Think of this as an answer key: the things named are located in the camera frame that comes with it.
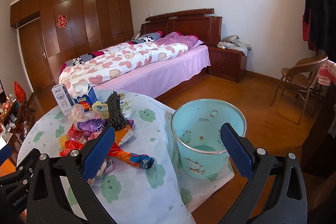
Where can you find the white tablecloth green clouds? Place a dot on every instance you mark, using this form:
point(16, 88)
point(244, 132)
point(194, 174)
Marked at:
point(164, 193)

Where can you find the red transparent plastic wrapper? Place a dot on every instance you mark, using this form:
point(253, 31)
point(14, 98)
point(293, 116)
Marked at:
point(76, 141)

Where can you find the pale yellow blue wrapper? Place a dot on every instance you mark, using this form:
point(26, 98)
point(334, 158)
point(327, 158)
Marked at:
point(100, 110)

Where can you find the red white striped towel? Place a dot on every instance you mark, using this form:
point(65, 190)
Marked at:
point(327, 73)

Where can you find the wooden nightstand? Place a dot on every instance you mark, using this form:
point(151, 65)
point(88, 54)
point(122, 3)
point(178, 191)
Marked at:
point(227, 64)

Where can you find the hanging dark and red clothes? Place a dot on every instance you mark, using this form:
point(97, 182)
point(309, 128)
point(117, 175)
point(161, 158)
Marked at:
point(318, 26)

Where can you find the wooden door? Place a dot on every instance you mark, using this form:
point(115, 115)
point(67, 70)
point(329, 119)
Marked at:
point(34, 55)

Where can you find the brown wooden wardrobe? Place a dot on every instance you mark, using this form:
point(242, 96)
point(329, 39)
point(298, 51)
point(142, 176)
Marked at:
point(92, 26)

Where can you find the patterned foil wrapper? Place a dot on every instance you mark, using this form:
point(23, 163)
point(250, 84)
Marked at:
point(138, 160)

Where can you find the pile of clothes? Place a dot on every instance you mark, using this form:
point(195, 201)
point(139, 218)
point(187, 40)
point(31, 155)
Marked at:
point(233, 43)

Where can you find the cluttered wooden side cabinet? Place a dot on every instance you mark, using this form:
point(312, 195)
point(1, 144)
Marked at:
point(17, 118)

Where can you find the clear plastic bag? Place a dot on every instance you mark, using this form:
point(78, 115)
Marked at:
point(77, 115)

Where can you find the red double happiness decal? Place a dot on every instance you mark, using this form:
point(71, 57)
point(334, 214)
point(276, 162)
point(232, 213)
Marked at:
point(61, 21)

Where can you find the red gift bag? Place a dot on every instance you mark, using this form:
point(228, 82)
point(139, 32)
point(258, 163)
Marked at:
point(19, 92)

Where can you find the purple snack wrapper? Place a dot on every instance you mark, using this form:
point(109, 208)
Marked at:
point(96, 125)

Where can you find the yellow plastic bag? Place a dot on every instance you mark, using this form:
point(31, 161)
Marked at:
point(62, 141)

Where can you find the pink bed sheet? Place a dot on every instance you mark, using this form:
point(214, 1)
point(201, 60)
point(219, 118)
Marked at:
point(157, 78)

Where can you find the heart pattern white duvet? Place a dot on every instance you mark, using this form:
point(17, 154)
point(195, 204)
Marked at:
point(119, 60)

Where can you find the brown wicker chair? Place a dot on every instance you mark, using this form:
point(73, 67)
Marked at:
point(301, 78)

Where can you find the light blue trash bin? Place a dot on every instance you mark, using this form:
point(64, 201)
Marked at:
point(196, 127)

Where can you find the blue Look milk carton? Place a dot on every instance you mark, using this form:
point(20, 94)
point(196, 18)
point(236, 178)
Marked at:
point(84, 94)

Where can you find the pink purple blanket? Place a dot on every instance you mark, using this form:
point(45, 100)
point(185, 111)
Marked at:
point(190, 41)

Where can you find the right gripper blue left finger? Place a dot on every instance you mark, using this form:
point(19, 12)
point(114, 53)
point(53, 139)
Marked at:
point(94, 153)

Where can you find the white tall milk carton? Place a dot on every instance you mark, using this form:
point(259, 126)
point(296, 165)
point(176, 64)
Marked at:
point(63, 99)

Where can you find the orange snack bag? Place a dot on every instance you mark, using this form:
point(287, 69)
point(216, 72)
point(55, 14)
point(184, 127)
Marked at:
point(120, 137)

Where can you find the cow pattern pillow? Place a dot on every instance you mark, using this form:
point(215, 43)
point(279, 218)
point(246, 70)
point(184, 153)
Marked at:
point(150, 37)

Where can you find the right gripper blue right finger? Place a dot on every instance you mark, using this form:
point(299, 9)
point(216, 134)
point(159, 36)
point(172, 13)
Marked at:
point(240, 150)

